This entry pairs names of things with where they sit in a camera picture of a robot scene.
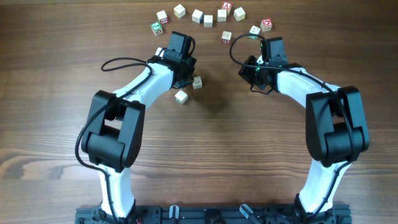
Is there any green letter wooden block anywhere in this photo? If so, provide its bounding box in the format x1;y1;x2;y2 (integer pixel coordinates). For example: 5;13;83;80
150;22;163;35

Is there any black right camera cable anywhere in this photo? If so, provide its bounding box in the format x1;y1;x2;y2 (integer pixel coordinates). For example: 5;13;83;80
229;32;357;218

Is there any blue sided wooden block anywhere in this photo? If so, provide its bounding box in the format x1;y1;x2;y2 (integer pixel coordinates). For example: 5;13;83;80
192;9;204;24

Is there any green sided wooden block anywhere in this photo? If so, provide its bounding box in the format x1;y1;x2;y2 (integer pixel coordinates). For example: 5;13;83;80
249;26;261;40

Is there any red bottomed wooden block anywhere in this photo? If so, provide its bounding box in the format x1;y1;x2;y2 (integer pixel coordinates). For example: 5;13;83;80
221;31;232;45

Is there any plain wooden block centre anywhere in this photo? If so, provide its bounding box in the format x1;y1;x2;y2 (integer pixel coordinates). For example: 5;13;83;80
217;9;227;22

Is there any plain wooden block right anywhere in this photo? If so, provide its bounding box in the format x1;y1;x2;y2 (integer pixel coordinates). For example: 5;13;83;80
234;7;246;21

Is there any red letter A block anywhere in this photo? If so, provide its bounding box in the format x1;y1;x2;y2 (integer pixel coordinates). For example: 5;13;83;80
221;1;232;15

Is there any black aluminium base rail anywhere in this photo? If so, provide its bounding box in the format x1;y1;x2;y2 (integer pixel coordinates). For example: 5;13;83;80
75;204;353;224

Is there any plain picture wooden block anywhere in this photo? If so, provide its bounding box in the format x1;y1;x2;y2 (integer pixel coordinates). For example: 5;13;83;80
203;15;213;27

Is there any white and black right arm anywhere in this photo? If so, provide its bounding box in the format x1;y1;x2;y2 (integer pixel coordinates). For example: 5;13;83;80
238;37;370;220

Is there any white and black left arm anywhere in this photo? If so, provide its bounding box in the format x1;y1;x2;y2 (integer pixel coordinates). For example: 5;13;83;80
75;31;197;223

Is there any red letter O block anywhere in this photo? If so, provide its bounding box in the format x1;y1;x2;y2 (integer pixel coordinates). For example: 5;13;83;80
261;19;273;32

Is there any red sided wooden block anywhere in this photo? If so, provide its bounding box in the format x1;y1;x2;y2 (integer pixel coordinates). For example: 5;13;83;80
157;11;168;24

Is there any yellow edged wooden block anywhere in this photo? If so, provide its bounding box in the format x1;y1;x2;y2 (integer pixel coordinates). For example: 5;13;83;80
174;4;186;19

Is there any white green wooden block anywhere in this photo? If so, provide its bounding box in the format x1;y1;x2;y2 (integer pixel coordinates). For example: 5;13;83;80
175;90;188;105

